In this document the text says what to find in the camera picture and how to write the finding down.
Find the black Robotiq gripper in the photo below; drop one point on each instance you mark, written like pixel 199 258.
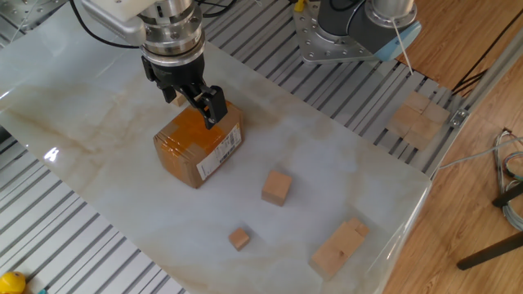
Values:
pixel 180 75

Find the small wooden cube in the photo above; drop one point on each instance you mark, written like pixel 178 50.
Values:
pixel 239 239
pixel 180 101

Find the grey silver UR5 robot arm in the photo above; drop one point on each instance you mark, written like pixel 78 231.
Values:
pixel 347 18

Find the yellow plastic object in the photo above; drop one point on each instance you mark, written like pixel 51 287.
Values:
pixel 299 5

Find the cardboard box with orange tape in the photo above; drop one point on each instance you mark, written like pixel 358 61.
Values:
pixel 192 151

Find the medium wooden cube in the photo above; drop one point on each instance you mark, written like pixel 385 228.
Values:
pixel 277 188

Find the white marble slab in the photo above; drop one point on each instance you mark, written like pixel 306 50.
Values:
pixel 306 143

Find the perforated metal breadboard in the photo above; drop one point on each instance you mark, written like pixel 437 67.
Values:
pixel 24 12

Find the long wooden block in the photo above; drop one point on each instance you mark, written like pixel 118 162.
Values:
pixel 335 251

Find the light wooden cube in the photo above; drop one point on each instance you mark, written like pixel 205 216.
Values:
pixel 417 102
pixel 436 113
pixel 423 132
pixel 402 118

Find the yellow round toy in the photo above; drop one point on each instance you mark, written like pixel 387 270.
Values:
pixel 11 283

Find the black chair base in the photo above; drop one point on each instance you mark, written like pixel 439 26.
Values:
pixel 490 252

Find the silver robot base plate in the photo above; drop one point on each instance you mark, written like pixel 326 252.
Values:
pixel 314 41

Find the metal corner bracket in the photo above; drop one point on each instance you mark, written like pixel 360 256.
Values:
pixel 459 117

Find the aluminium frame post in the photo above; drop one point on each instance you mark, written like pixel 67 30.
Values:
pixel 490 77

